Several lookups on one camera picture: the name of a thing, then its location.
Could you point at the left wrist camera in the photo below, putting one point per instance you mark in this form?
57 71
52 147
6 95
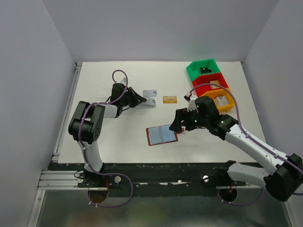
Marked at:
124 81

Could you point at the tan box in red bin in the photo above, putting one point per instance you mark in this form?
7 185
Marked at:
214 84

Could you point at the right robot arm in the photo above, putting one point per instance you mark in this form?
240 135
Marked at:
280 174

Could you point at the aluminium front rail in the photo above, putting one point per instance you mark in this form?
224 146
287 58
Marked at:
71 180

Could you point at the yellow plastic bin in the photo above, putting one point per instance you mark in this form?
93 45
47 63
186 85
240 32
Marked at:
221 92

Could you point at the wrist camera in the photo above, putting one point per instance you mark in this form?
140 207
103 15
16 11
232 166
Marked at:
124 81
190 98

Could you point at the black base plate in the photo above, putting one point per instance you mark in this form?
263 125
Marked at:
207 177

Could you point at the white VIP card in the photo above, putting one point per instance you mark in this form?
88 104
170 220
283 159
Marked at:
150 102
150 93

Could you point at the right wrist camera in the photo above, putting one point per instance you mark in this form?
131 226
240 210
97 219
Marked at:
190 98

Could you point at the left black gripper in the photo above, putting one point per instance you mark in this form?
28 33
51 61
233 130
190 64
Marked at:
137 99

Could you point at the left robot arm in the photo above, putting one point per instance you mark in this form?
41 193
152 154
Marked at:
86 123

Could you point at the black item in green bin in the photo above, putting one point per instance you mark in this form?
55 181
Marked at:
205 70

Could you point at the aluminium left side rail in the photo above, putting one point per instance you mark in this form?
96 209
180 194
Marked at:
56 153

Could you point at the green plastic bin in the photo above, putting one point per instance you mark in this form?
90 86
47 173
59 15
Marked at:
202 67

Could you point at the white box in yellow bin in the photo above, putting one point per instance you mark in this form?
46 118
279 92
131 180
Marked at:
221 101

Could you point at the gold credit card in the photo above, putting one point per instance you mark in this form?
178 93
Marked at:
170 99

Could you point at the red leather card holder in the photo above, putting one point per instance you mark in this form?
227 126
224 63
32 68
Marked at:
160 135

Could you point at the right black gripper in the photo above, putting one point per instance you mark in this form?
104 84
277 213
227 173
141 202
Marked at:
182 114

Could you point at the aluminium rail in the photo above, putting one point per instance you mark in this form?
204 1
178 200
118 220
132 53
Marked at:
56 153
71 180

